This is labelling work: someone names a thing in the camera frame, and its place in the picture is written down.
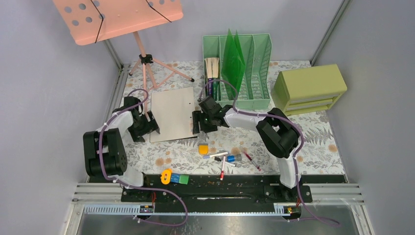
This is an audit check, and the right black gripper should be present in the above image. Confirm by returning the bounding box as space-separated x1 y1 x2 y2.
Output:
192 110 218 135

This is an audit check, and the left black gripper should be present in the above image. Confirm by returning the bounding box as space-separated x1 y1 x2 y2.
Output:
129 111 159 141

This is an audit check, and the beige notebook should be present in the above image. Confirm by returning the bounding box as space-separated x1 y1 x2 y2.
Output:
150 87 195 143

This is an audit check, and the yellow blue green toy block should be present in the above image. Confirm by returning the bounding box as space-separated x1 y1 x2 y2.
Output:
161 169 189 185

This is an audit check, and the purple paperback book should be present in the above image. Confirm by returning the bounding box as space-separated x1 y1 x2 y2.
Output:
204 57 216 96

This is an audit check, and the treehouse paperback book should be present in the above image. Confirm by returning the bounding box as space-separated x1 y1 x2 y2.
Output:
212 57 220 100

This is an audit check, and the green file organizer rack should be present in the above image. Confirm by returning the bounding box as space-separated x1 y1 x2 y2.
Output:
203 34 272 110

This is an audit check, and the green plastic folder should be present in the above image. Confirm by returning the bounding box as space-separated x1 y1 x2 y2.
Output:
221 29 246 100

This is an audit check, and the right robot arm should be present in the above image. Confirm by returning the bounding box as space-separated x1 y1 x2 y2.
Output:
192 96 303 202

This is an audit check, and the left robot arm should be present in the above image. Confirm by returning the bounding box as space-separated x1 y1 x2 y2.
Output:
83 96 160 201

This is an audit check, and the yellow grey eraser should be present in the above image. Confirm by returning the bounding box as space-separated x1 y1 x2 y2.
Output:
198 143 209 155

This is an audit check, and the black white marker pen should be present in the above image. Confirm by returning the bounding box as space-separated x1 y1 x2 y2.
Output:
214 157 237 167

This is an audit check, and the blue grey glue stick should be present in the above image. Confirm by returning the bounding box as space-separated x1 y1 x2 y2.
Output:
227 154 242 163

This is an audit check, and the red white marker pen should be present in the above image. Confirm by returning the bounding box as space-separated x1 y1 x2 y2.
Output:
220 156 226 181

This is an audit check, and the olive green drawer box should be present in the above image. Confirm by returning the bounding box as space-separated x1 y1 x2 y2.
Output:
271 64 347 116

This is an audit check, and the pink music stand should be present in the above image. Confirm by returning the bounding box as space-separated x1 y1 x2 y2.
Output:
51 0 195 122

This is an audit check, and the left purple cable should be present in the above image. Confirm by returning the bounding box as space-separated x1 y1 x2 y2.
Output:
97 88 189 228

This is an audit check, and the purple cable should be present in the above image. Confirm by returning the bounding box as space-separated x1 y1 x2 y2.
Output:
97 88 189 228
198 79 341 228

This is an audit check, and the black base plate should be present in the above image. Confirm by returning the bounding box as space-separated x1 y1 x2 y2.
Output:
121 173 347 214

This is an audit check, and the aluminium frame rail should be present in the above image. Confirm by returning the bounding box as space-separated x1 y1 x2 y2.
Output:
66 63 130 215

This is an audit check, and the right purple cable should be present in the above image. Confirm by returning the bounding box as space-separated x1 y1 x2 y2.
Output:
198 79 341 228

